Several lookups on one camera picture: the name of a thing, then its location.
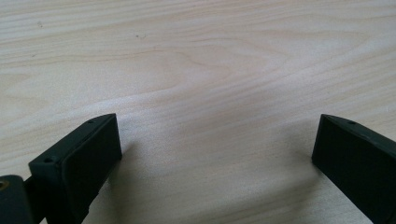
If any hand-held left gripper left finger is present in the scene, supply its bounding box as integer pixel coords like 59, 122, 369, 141
28, 113, 123, 224

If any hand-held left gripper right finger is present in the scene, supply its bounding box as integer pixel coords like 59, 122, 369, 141
311, 113, 396, 224

